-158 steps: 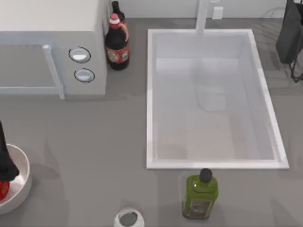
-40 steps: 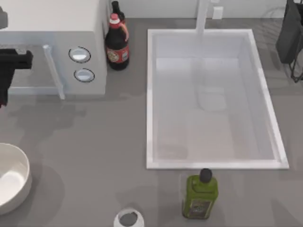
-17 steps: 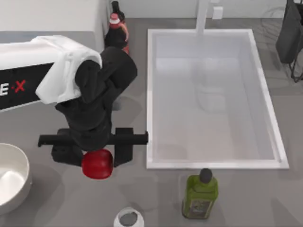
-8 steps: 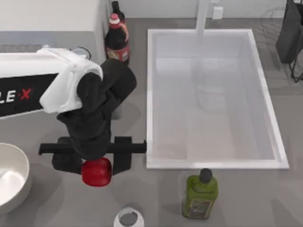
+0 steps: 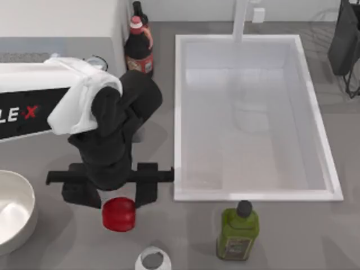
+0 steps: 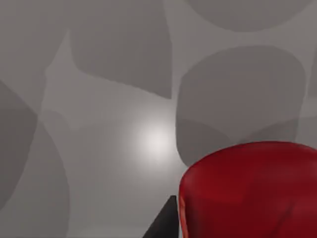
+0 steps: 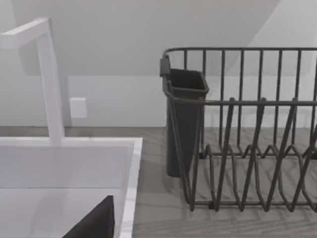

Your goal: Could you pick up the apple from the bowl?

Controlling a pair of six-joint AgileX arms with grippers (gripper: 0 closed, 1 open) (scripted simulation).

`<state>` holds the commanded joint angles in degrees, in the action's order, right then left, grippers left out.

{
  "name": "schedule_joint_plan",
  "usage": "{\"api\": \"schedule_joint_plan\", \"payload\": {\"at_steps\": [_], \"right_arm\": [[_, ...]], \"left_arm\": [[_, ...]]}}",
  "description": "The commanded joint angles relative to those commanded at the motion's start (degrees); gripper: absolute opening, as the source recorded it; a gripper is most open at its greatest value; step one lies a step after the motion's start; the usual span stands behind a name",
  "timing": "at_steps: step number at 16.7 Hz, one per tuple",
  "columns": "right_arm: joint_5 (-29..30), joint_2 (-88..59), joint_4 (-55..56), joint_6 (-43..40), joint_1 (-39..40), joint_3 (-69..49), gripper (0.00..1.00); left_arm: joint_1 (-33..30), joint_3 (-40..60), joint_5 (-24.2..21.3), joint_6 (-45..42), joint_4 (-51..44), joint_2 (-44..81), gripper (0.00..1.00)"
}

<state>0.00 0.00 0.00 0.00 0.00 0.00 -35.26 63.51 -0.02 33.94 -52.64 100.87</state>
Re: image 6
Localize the red cup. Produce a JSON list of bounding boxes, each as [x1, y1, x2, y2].
[[178, 141, 317, 238]]

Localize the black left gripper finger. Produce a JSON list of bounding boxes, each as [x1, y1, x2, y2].
[[142, 195, 181, 238]]

